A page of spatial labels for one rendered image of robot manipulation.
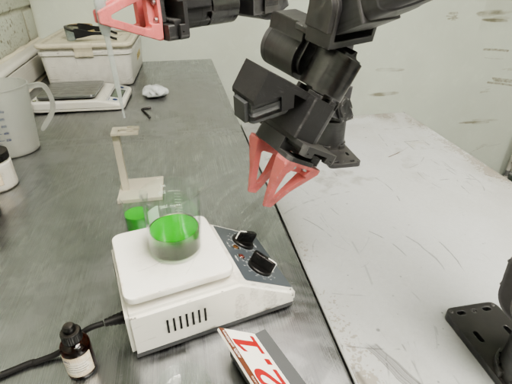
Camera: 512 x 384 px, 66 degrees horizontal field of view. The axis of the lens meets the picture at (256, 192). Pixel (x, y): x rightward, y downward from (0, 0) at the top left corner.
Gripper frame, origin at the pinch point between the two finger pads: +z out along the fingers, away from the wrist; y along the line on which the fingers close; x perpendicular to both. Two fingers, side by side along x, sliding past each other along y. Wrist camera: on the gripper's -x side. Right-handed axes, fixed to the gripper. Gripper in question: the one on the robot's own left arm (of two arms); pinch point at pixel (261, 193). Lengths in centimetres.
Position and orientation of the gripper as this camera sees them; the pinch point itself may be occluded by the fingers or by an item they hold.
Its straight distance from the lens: 51.8
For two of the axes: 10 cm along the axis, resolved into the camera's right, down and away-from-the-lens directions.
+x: 6.9, 1.4, 7.1
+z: -4.7, 8.4, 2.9
